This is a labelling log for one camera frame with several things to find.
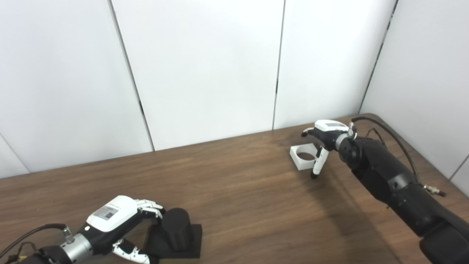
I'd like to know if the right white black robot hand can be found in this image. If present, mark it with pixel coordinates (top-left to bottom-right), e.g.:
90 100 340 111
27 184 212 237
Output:
301 120 350 179

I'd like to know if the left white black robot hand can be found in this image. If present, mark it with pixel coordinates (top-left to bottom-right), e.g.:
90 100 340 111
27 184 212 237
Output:
79 195 166 264

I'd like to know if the white square piece with hole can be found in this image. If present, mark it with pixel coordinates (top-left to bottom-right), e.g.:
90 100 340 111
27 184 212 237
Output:
290 143 319 171

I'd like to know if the black peg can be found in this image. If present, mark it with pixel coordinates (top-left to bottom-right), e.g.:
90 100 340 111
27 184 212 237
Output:
145 208 203 259

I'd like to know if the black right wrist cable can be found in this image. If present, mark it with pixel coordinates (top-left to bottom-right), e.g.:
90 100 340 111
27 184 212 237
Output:
350 116 447 197

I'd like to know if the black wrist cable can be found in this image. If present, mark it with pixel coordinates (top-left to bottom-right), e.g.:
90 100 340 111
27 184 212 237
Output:
350 116 447 197
0 224 74 257

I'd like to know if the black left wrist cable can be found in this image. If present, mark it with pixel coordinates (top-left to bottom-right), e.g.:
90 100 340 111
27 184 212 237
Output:
0 224 74 257

